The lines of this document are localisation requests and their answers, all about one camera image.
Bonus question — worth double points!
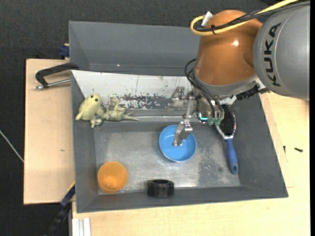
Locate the pale green toy dinosaur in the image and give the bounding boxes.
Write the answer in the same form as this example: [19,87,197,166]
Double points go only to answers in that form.
[94,98,140,127]

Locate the grey metal bin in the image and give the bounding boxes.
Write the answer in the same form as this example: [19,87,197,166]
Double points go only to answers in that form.
[68,20,289,213]

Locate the blue bowl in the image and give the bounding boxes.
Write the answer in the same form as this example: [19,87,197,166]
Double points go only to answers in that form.
[158,124,197,163]

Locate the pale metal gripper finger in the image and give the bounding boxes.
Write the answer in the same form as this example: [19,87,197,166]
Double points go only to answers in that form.
[170,86,186,108]
[173,122,193,147]

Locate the blue-handled black hairbrush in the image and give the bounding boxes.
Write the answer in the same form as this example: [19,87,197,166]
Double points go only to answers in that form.
[215,104,239,175]

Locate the pale yellow plush toy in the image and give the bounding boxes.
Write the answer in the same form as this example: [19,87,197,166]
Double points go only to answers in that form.
[75,93,105,129]

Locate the orange cup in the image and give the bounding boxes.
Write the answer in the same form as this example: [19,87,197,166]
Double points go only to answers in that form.
[97,161,129,194]

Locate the black ribbed ring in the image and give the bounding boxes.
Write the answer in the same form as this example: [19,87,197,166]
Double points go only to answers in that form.
[147,179,175,198]

